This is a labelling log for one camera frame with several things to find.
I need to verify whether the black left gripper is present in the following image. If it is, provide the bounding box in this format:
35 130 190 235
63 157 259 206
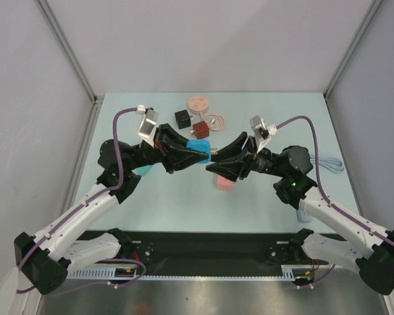
125 124 209 175

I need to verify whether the pink cube adapter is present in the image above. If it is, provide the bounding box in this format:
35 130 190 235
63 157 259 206
215 175 236 192

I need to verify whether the blue plug adapter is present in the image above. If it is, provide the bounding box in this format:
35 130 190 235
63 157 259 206
186 139 217 163

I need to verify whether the teal triangular power strip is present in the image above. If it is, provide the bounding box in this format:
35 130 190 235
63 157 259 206
134 165 153 177

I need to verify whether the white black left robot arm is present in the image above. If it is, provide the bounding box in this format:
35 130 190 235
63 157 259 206
14 123 209 295

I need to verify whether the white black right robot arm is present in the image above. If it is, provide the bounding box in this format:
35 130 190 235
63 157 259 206
206 133 394 295

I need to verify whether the black cube adapter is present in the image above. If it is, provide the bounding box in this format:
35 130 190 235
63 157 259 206
174 110 192 129

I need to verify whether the dark red cube adapter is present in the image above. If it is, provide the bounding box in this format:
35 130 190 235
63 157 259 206
190 121 210 139

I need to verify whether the pink round power strip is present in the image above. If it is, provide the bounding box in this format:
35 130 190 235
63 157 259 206
187 95 209 115

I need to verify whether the light blue power strip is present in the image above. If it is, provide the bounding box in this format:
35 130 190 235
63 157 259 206
296 209 313 223

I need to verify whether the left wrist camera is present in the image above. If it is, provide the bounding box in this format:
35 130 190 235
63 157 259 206
136 104 159 146

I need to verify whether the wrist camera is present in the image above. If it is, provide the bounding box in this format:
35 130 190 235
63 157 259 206
136 104 159 146
250 115 277 152

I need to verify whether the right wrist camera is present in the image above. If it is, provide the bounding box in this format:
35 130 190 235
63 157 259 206
250 115 277 152

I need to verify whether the pink coiled cable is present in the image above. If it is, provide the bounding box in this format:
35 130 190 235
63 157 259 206
200 113 227 132

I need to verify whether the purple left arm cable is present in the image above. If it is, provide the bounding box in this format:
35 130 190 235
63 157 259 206
15 106 145 295

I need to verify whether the light blue power cable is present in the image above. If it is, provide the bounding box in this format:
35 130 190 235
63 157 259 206
308 154 345 173

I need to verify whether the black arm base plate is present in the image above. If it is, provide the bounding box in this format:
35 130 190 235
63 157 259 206
75 229 331 276

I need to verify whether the slotted cable duct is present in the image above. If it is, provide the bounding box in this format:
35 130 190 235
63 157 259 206
68 266 301 282

